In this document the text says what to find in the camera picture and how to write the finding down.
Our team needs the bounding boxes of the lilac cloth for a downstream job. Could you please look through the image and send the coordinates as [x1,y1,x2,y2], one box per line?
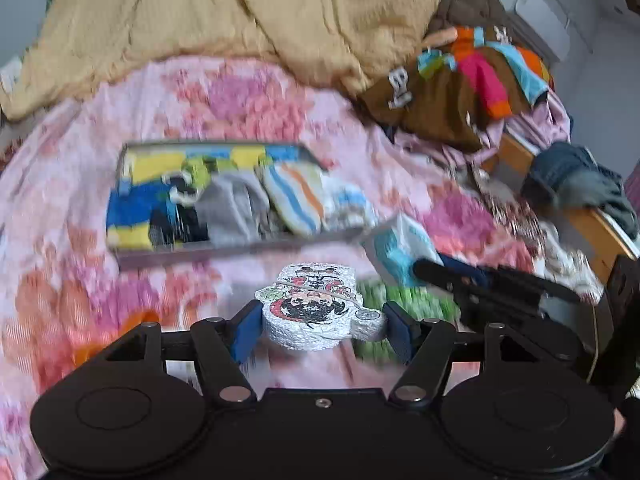
[390,90,573,171]

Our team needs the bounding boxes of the grey shallow tray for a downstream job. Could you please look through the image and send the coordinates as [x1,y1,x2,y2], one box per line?
[106,141,381,272]

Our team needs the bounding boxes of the pink floral bed sheet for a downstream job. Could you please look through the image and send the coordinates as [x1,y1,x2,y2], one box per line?
[0,55,606,480]

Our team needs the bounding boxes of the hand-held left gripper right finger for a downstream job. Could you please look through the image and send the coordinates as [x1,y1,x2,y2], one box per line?
[382,301,543,407]

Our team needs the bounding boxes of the grey cloth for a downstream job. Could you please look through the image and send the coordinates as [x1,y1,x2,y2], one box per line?
[192,175,273,248]

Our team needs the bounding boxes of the light blue tissue packet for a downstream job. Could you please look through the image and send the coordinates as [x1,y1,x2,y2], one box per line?
[361,212,446,288]

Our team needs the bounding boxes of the brown colourful striped garment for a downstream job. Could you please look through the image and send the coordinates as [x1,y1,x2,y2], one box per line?
[357,25,556,153]

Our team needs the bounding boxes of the green fuzzy cloth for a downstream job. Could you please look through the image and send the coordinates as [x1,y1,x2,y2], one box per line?
[350,280,461,361]

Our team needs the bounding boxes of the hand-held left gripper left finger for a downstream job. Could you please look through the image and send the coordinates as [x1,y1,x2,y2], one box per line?
[102,300,266,407]

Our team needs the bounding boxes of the cartoon print compressed towel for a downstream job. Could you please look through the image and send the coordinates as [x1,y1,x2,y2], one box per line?
[254,262,386,352]

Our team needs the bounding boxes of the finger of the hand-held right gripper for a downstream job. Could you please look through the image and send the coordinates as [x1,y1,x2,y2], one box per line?
[412,258,481,293]
[440,256,493,286]

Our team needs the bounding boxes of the orange strap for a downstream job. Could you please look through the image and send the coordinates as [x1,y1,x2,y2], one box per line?
[75,310,161,366]

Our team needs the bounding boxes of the beige quilt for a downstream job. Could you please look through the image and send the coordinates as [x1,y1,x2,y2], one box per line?
[0,0,451,121]

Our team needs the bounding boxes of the white air conditioner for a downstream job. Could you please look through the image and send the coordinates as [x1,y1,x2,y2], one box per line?
[500,0,571,61]

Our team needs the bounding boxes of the dark upright object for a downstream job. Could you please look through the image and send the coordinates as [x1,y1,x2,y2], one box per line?
[605,255,640,401]

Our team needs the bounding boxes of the blue orange striped cloth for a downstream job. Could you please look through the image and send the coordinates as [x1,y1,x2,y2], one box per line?
[255,160,328,237]

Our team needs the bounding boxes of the pale blue white cloth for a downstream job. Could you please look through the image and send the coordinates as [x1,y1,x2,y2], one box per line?
[320,175,381,231]

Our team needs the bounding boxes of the blue jeans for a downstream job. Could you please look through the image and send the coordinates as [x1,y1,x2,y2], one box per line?
[520,141,640,241]

